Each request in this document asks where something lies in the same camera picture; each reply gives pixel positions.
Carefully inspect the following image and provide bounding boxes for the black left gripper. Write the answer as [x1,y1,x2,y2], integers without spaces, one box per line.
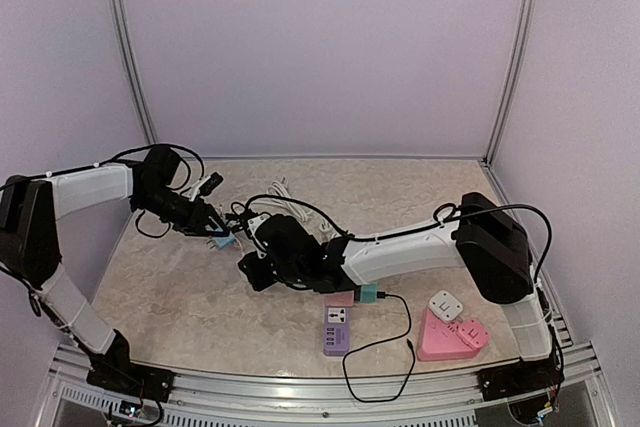
[134,185,230,237]

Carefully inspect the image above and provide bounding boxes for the light blue adapter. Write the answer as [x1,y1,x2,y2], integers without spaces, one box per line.
[208,234,236,250]

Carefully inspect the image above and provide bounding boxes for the black cable bundle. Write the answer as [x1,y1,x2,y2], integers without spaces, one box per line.
[222,201,249,228]

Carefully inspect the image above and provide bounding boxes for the purple power strip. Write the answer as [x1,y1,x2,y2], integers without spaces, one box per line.
[323,307,350,357]

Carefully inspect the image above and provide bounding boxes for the pink cube socket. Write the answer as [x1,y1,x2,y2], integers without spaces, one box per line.
[323,291,355,308]

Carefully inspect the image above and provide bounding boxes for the teal adapter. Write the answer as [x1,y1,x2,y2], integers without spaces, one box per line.
[354,283,387,303]

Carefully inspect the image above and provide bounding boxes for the thin black cable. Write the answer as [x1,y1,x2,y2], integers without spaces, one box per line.
[342,291,417,403]

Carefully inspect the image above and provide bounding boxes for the white plug adapter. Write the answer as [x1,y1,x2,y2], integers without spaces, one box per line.
[428,290,464,322]

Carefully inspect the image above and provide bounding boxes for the pink triangular power strip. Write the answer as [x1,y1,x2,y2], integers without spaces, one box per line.
[417,309,481,362]

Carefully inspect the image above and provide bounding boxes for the pink plug adapter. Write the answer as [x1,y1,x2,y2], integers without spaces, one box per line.
[457,318,491,351]

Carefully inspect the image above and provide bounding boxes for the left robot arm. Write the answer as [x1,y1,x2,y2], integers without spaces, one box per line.
[1,143,230,392]

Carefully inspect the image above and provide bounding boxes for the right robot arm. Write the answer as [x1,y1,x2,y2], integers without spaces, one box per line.
[239,192,554,391]

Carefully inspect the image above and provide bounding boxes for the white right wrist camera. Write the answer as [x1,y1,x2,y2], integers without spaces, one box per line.
[245,213,271,240]

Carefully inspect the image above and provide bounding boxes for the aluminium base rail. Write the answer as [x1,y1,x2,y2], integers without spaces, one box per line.
[34,343,623,426]

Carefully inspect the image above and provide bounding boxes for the aluminium frame post left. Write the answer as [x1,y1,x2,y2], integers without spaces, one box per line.
[108,0,158,144]

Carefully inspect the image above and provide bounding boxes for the aluminium frame post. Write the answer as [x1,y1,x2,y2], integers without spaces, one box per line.
[108,0,158,144]
[482,0,544,166]

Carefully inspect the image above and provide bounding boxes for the aluminium frame post right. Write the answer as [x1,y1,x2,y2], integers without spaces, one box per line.
[482,0,544,166]

